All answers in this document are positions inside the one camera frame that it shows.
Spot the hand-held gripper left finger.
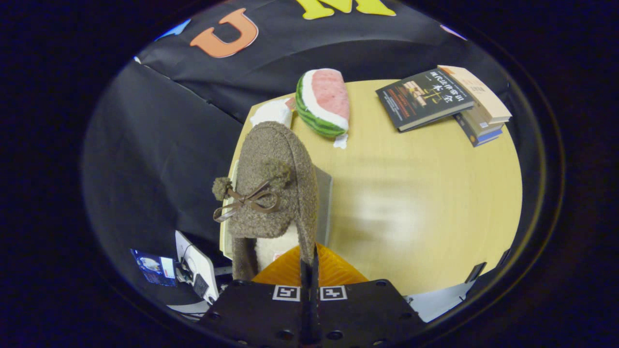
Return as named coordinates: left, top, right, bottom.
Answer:
left=198, top=244, right=310, bottom=348

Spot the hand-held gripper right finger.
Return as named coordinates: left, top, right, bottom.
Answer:
left=309, top=243, right=427, bottom=348

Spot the beige storage box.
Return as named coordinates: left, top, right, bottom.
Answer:
left=220, top=159, right=334, bottom=261

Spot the brown fuzzy shoe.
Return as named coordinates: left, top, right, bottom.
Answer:
left=212, top=121, right=320, bottom=282

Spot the white power adapter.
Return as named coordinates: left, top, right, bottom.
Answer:
left=175, top=230, right=220, bottom=305

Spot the blue printed packet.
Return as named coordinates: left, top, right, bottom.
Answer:
left=130, top=248, right=177, bottom=287

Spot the black flat device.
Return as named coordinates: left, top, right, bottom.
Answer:
left=465, top=262, right=487, bottom=284

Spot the black backdrop cloth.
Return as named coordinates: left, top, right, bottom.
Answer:
left=82, top=0, right=513, bottom=306

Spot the white plush toy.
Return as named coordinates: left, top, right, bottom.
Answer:
left=250, top=98, right=295, bottom=129

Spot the blue-edged book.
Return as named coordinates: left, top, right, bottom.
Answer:
left=454, top=114, right=504, bottom=147

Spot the watermelon slice plush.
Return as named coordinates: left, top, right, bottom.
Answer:
left=295, top=68, right=351, bottom=149

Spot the black cover book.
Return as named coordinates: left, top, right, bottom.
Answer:
left=375, top=69, right=475, bottom=133

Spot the grey book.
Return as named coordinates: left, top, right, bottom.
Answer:
left=463, top=107, right=507, bottom=137

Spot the tan cover book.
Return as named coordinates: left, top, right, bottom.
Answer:
left=437, top=65, right=513, bottom=124

